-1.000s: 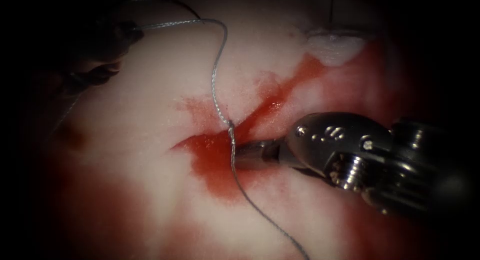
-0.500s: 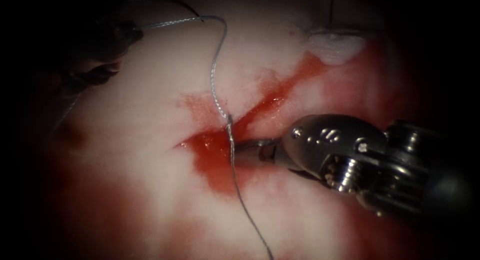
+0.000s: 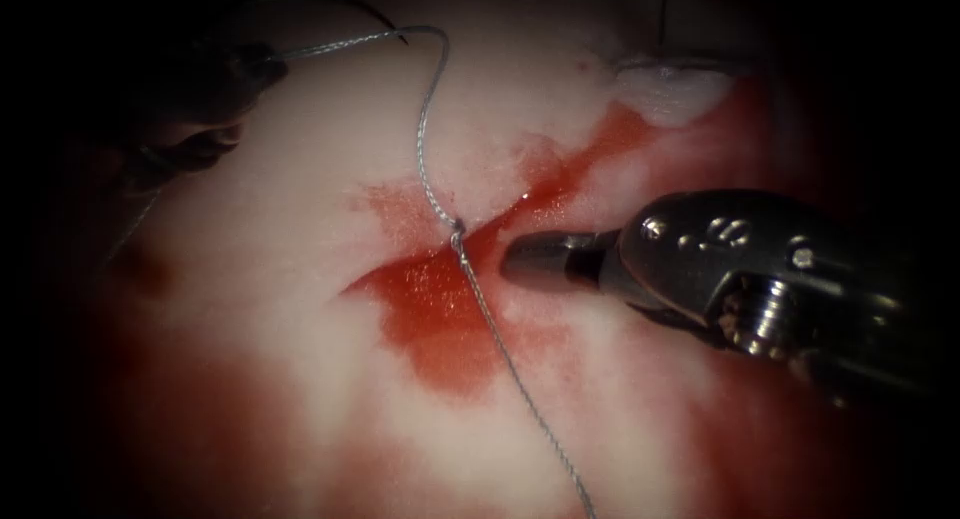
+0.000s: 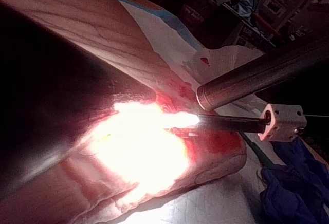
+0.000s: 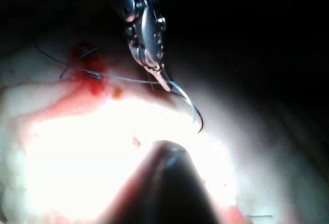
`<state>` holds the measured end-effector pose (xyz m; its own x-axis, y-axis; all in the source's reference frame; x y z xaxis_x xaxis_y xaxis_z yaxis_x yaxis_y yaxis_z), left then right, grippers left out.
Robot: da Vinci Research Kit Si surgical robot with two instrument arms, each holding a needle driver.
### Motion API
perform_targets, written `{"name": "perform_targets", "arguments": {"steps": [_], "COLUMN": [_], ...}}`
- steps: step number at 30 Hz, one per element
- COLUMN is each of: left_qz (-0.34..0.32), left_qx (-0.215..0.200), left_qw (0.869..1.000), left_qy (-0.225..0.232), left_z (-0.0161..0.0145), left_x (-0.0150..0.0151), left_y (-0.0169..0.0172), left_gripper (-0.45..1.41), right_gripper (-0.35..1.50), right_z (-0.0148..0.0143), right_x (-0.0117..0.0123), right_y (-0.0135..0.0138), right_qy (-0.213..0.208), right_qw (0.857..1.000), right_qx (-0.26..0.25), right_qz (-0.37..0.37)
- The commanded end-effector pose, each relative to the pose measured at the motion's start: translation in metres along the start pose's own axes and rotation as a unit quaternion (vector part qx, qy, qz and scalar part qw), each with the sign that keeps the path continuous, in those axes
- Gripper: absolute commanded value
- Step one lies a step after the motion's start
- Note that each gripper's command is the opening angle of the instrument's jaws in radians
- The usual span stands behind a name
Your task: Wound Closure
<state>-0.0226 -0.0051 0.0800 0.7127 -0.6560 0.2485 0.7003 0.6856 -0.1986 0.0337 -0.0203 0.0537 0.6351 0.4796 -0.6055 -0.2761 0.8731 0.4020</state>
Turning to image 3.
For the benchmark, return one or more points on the left arm needle driver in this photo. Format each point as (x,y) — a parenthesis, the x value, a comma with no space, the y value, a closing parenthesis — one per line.
(184,91)

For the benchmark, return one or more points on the left arm needle driver jaw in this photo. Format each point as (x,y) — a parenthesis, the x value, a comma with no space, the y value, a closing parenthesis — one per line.
(259,65)

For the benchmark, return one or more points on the right arm needle driver jaw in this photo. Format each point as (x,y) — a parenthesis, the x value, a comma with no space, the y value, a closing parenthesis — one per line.
(544,260)

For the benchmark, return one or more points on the right arm needle driver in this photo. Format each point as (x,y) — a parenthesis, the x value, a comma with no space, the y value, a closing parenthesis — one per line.
(720,234)

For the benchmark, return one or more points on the blue thread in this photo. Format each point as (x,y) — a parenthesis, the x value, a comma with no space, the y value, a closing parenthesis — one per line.
(424,121)

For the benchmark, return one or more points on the dark right arm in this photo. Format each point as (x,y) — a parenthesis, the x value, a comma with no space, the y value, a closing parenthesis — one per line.
(870,361)

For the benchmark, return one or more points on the tissue pad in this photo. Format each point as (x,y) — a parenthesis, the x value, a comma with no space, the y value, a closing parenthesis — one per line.
(315,339)

